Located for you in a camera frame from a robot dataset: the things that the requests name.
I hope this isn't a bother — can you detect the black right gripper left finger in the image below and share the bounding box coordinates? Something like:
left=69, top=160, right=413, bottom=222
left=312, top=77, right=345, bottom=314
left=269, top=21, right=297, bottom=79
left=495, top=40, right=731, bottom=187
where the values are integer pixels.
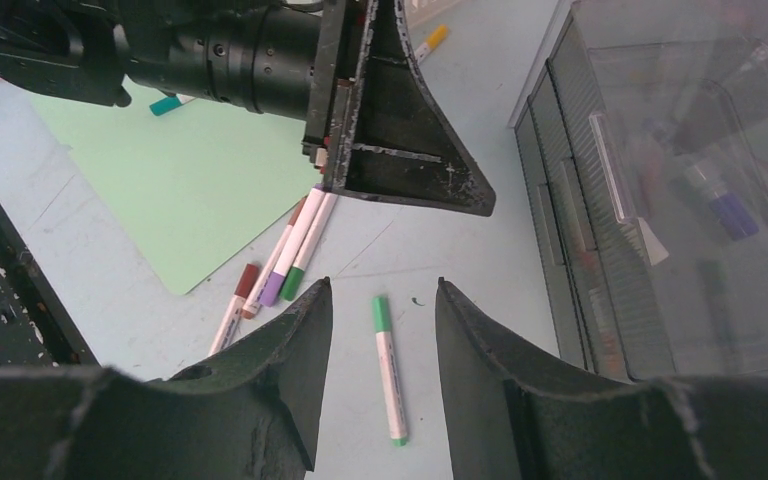
left=0, top=278, right=333, bottom=479

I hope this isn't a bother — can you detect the transparent grey drawer box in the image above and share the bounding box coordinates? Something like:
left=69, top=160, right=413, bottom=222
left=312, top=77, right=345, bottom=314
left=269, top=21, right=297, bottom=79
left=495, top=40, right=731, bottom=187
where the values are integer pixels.
left=510, top=1, right=768, bottom=381

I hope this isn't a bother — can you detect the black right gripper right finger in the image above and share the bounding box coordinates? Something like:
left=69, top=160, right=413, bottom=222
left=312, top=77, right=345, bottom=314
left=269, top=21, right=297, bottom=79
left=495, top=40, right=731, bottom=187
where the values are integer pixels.
left=435, top=280, right=768, bottom=479

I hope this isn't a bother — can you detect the teal capped white marker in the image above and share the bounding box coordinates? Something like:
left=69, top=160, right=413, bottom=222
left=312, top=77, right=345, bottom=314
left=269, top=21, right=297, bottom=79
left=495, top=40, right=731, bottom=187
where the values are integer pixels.
left=149, top=94, right=194, bottom=116

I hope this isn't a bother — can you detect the yellow capped pen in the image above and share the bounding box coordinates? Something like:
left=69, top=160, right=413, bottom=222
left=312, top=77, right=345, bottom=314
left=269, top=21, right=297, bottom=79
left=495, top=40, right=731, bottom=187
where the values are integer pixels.
left=414, top=24, right=449, bottom=64

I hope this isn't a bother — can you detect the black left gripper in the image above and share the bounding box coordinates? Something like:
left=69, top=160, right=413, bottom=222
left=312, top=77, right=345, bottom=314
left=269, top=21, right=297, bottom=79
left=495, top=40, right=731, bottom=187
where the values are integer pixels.
left=122, top=1, right=496, bottom=217

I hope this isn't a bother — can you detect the green capped white marker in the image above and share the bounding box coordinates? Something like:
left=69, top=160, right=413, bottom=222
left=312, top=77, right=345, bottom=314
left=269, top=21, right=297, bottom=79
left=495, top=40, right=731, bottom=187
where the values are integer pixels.
left=372, top=296, right=409, bottom=447

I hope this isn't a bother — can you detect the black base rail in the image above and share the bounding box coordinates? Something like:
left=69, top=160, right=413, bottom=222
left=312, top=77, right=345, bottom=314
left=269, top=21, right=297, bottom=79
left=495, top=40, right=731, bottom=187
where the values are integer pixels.
left=0, top=203, right=98, bottom=367

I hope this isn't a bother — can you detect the brown capped white marker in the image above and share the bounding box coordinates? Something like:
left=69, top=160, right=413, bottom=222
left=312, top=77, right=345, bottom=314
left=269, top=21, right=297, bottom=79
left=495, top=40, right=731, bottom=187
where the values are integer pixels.
left=242, top=196, right=307, bottom=320

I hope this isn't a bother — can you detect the green capped short marker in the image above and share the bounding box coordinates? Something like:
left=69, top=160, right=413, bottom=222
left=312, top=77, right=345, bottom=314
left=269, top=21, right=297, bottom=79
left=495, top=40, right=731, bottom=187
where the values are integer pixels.
left=280, top=193, right=337, bottom=301

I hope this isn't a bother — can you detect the purple capped marker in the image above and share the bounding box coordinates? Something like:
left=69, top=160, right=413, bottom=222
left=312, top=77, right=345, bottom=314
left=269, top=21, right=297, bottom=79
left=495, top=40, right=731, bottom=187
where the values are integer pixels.
left=259, top=184, right=325, bottom=307

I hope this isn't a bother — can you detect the green clipboard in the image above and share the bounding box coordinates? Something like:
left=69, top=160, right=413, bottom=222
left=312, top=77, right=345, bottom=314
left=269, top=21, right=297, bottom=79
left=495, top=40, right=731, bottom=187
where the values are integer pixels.
left=31, top=82, right=319, bottom=295

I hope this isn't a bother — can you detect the red capped white marker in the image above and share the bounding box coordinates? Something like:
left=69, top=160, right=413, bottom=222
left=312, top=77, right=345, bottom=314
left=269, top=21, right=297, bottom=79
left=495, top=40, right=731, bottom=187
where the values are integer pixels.
left=208, top=263, right=260, bottom=356

